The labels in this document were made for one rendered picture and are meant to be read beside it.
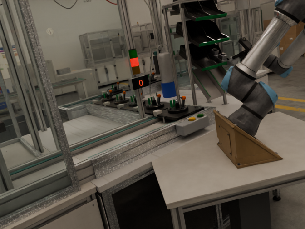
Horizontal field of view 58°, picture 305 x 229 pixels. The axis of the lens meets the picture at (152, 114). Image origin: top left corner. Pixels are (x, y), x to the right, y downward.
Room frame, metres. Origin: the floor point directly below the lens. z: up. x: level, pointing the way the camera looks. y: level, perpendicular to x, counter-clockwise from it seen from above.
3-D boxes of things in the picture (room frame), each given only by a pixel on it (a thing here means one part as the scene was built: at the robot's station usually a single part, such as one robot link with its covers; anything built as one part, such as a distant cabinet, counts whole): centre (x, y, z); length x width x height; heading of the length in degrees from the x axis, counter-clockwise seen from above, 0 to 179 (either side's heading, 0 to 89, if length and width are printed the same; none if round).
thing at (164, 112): (1.76, -0.17, 0.96); 0.24 x 0.24 x 0.02; 34
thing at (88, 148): (1.61, 0.09, 0.91); 0.84 x 0.28 x 0.10; 124
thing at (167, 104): (1.97, -0.03, 1.01); 0.24 x 0.24 x 0.13; 34
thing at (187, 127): (1.53, -0.22, 0.93); 0.21 x 0.07 x 0.06; 124
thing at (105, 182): (2.13, 0.08, 0.84); 1.50 x 1.41 x 0.03; 124
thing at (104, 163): (1.48, -0.03, 0.91); 0.89 x 0.06 x 0.11; 124
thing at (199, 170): (1.29, -0.40, 0.84); 0.90 x 0.70 x 0.03; 96
